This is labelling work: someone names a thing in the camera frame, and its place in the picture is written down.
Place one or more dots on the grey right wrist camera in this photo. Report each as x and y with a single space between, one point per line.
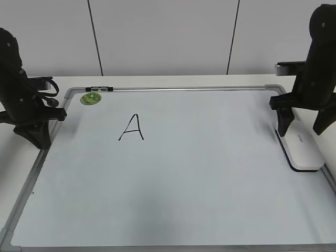
289 68

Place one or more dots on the white board with grey frame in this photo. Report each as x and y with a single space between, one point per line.
171 169

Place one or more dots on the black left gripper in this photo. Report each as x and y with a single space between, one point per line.
24 104

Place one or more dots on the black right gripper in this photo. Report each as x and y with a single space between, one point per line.
313 88

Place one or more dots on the green round magnet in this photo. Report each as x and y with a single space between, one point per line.
91 98

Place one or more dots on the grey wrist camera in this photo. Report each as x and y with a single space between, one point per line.
40 83
289 68

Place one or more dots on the white whiteboard eraser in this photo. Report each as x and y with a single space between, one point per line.
300 148

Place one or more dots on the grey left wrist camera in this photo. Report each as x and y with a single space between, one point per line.
40 83

